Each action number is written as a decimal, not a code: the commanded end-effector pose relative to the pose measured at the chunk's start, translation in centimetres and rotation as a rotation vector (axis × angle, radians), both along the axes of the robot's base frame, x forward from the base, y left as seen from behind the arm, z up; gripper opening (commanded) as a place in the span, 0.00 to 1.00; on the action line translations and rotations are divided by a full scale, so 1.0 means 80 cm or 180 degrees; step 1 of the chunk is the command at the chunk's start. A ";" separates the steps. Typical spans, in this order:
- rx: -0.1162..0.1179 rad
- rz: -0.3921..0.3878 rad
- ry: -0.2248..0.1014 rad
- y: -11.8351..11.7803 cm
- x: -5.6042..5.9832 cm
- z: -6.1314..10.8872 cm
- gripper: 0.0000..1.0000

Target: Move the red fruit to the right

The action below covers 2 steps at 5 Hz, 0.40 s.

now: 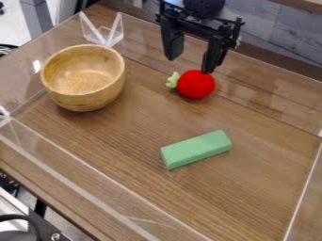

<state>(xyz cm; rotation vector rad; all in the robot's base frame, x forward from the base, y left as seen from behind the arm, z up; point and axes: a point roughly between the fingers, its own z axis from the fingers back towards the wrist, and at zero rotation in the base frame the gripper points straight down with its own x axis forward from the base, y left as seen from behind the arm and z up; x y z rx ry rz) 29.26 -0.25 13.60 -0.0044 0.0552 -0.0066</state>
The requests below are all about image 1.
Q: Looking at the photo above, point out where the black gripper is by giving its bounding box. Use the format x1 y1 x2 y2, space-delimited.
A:
156 0 245 73

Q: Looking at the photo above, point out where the wooden bowl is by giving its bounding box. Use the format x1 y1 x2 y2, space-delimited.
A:
40 44 124 112

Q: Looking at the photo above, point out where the black clamp bracket lower left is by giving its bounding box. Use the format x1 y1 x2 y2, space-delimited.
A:
0 210 74 241

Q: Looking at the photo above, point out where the grey post upper left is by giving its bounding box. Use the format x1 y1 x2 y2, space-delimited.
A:
18 0 53 39

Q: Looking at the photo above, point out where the clear acrylic tray enclosure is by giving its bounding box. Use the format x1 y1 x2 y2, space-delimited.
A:
0 7 322 241

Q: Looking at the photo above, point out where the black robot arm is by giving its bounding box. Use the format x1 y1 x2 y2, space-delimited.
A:
156 0 245 73

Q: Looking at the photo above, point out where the red plush fruit green leaf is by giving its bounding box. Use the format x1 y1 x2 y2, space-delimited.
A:
164 70 216 99

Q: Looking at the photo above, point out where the green rectangular foam block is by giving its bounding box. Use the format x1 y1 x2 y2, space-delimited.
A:
160 130 232 169

